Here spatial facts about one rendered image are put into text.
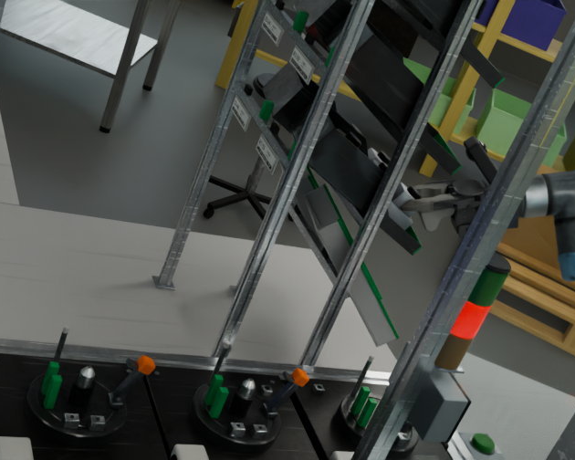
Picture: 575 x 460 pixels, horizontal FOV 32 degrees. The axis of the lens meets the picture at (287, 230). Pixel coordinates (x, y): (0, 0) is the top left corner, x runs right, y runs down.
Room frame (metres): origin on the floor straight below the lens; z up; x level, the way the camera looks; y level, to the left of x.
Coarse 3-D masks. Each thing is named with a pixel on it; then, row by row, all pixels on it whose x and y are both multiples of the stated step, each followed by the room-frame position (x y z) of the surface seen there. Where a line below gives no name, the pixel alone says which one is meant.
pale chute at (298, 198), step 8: (280, 160) 1.75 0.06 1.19; (304, 176) 1.79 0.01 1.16; (312, 176) 1.79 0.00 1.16; (304, 184) 1.66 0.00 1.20; (312, 184) 1.66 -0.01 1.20; (296, 192) 1.65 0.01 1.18; (304, 192) 1.66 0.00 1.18; (296, 200) 1.65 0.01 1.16; (304, 200) 1.66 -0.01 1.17; (304, 208) 1.66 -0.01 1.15; (304, 216) 1.66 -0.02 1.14; (312, 224) 1.67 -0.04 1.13
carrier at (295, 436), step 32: (224, 352) 1.27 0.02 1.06; (160, 384) 1.25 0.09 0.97; (192, 384) 1.28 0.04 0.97; (224, 384) 1.29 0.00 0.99; (256, 384) 1.35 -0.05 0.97; (160, 416) 1.18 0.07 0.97; (192, 416) 1.20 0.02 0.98; (224, 416) 1.21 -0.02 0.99; (256, 416) 1.24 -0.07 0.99; (288, 416) 1.30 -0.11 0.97; (192, 448) 1.12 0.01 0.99; (224, 448) 1.17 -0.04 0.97; (256, 448) 1.19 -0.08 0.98; (288, 448) 1.23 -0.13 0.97
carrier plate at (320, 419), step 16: (336, 384) 1.44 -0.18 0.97; (352, 384) 1.46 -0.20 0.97; (368, 384) 1.48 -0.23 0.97; (384, 384) 1.50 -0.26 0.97; (304, 400) 1.36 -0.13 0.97; (320, 400) 1.38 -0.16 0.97; (336, 400) 1.40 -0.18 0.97; (304, 416) 1.33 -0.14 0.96; (320, 416) 1.34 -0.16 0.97; (320, 432) 1.30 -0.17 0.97; (336, 432) 1.31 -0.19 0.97; (320, 448) 1.26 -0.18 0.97; (336, 448) 1.27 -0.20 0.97; (352, 448) 1.29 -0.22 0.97
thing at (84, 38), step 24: (24, 0) 4.70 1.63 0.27; (48, 0) 4.84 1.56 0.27; (144, 0) 4.20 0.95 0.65; (0, 24) 4.26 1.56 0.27; (24, 24) 4.38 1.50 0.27; (48, 24) 4.52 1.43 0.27; (72, 24) 4.65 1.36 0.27; (96, 24) 4.79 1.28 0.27; (168, 24) 4.91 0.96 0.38; (48, 48) 4.23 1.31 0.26; (72, 48) 4.33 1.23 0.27; (96, 48) 4.45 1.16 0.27; (120, 48) 4.59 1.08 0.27; (144, 48) 4.72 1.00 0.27; (120, 72) 4.20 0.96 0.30; (120, 96) 4.24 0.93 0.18
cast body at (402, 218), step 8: (400, 184) 1.65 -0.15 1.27; (400, 192) 1.63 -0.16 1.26; (408, 192) 1.64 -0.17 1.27; (416, 192) 1.64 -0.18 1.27; (392, 200) 1.62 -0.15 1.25; (400, 200) 1.62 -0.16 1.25; (408, 200) 1.62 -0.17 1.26; (392, 208) 1.62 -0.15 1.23; (400, 208) 1.62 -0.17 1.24; (392, 216) 1.62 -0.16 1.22; (400, 216) 1.62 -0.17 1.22; (408, 216) 1.63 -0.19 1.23; (400, 224) 1.62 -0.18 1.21; (408, 224) 1.63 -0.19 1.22
